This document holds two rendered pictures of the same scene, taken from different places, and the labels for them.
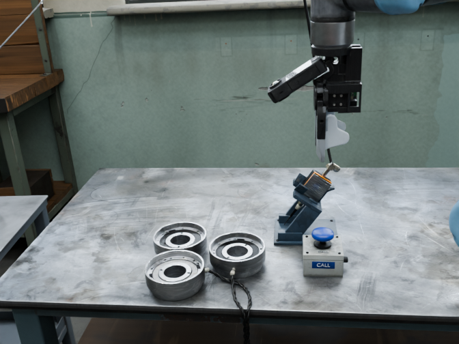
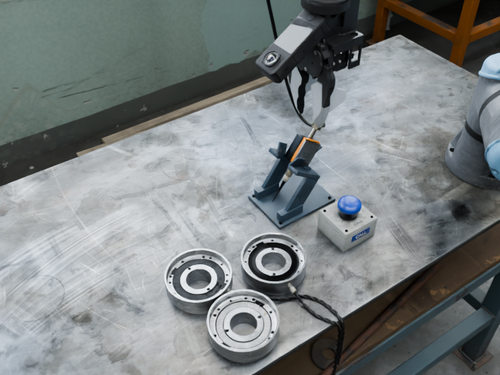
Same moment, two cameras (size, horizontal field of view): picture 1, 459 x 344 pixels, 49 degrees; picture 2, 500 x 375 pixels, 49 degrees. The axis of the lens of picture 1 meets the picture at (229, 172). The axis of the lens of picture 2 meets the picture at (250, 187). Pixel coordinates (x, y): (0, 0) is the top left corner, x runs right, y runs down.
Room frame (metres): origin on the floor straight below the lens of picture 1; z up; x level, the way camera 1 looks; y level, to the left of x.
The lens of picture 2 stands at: (0.40, 0.39, 1.52)
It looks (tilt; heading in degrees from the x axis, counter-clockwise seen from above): 43 degrees down; 319
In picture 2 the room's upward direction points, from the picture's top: 1 degrees counter-clockwise
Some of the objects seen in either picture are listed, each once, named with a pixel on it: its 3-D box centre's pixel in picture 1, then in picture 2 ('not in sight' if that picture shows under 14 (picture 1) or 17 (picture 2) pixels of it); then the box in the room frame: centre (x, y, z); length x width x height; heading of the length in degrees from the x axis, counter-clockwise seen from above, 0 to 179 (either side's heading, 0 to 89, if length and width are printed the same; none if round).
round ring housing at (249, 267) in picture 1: (237, 254); (273, 264); (0.81, -0.01, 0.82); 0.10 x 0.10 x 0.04
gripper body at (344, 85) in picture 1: (335, 78); (327, 33); (0.90, -0.20, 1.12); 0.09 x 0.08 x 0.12; 82
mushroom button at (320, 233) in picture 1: (322, 242); (348, 211); (0.79, -0.16, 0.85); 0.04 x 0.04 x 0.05
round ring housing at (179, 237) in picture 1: (180, 243); (199, 282); (0.86, 0.10, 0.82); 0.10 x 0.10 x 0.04
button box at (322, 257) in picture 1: (325, 254); (349, 221); (0.79, -0.17, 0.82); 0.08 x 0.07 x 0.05; 82
